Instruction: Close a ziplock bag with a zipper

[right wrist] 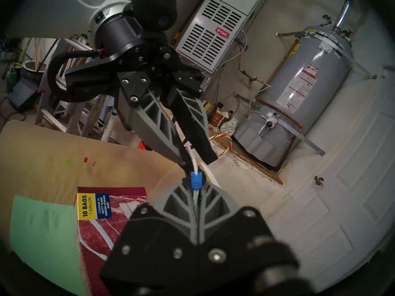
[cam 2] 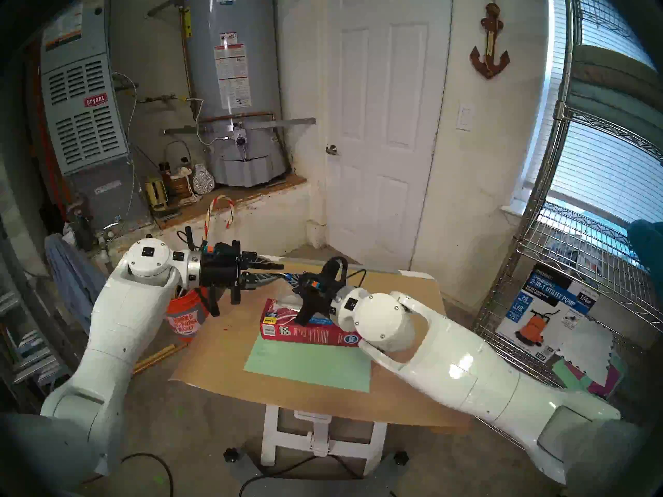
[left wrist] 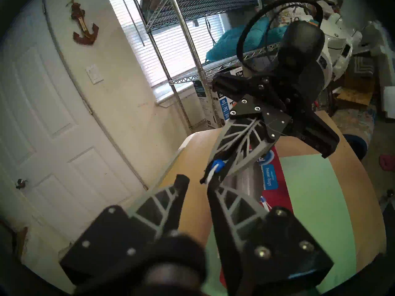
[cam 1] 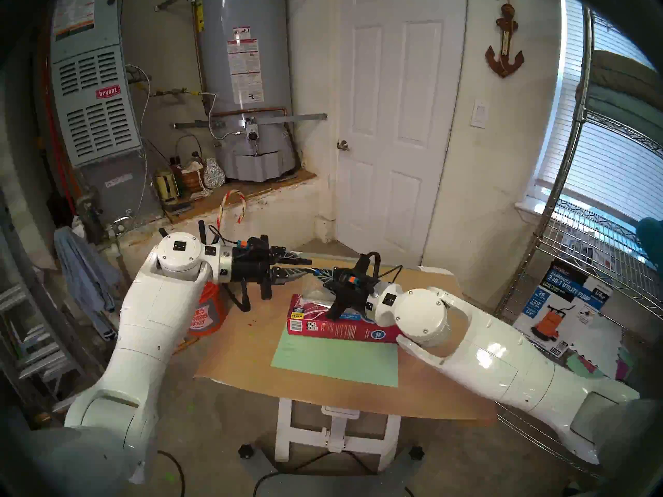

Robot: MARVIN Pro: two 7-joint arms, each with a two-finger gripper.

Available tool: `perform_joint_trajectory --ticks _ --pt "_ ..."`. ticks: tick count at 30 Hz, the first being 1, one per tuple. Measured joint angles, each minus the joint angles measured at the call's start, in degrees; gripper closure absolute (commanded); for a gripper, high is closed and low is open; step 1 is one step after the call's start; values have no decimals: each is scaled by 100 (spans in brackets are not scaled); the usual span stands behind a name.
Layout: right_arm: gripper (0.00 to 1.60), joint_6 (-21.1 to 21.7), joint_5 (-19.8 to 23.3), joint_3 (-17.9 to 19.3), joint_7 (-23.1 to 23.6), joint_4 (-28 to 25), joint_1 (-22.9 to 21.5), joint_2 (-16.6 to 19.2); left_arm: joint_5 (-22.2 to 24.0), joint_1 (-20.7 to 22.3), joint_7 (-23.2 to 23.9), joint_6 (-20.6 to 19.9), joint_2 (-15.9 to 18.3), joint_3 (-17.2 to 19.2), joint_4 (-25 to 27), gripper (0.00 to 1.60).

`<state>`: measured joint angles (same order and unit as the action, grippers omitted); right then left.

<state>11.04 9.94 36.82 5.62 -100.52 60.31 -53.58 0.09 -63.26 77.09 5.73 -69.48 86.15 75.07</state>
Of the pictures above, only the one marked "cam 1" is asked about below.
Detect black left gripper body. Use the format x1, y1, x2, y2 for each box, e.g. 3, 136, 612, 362
230, 236, 289, 301

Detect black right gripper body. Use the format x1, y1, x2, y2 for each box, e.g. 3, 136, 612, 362
334, 266, 381, 313

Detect clear ziplock bag blue slider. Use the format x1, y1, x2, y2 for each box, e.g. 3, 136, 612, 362
303, 266, 363, 315

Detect red freezer bag box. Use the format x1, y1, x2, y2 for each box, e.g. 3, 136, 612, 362
287, 294, 402, 343

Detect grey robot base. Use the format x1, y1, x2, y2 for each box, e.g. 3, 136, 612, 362
239, 447, 423, 497

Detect striped candy cane decoration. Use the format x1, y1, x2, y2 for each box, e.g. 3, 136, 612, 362
218, 189, 248, 230

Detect orange plastic bucket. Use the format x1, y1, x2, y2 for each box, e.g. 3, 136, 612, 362
189, 284, 227, 337

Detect pale green paper sheet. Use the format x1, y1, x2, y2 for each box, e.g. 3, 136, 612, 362
270, 328, 399, 388

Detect brown board table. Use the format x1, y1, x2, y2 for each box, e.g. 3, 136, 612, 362
193, 253, 499, 428

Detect foil wrapped object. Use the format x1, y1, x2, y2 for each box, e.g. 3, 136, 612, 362
203, 158, 226, 189

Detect white panel door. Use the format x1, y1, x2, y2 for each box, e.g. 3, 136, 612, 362
337, 0, 467, 266

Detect copper water pipe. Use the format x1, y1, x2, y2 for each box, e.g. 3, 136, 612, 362
210, 106, 301, 165

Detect blue hanging cloth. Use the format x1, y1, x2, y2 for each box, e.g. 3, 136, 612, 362
54, 227, 122, 341

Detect yellow gas pipe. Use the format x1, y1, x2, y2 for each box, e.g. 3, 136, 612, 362
134, 87, 203, 99

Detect grey water heater tank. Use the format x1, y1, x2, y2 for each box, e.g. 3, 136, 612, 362
196, 0, 298, 182

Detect utility pump cardboard box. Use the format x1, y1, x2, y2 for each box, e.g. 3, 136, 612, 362
513, 258, 614, 359

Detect grey Bryant furnace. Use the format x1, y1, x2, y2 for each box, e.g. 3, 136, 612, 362
50, 0, 161, 222

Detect aluminium ladder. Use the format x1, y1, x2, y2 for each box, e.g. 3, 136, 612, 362
0, 191, 89, 414

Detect coloured paper stack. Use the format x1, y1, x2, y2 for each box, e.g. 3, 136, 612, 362
565, 346, 638, 380

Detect white jagged paper sheet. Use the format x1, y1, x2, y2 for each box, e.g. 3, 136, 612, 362
567, 315, 625, 364

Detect white window blinds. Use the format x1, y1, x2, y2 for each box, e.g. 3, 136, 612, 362
536, 0, 663, 222

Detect turquoise pillow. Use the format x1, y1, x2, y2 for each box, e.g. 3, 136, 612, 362
636, 216, 663, 269

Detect pale green seat cushion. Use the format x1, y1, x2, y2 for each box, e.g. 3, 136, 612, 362
575, 82, 663, 139

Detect grey brown seat cushion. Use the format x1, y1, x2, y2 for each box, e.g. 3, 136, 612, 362
590, 50, 663, 95

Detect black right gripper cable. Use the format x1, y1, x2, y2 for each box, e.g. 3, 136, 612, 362
355, 252, 405, 282

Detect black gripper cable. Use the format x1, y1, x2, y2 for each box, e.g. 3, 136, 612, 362
226, 284, 252, 313
355, 252, 405, 282

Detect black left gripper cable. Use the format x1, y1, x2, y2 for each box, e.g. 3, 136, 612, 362
226, 284, 252, 313

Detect wicker basket with handle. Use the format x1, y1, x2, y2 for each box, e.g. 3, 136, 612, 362
174, 135, 205, 194

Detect white table frame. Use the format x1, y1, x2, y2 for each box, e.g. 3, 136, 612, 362
264, 249, 454, 473

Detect grey metal strap bracket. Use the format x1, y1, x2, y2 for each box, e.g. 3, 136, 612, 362
170, 113, 328, 129

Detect black power cable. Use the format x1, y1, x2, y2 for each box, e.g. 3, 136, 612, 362
155, 449, 186, 497

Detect chrome wire shelf rack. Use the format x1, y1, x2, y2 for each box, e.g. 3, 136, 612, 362
492, 7, 663, 471

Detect wooden anchor wall decoration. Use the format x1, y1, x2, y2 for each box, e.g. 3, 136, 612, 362
485, 0, 525, 78

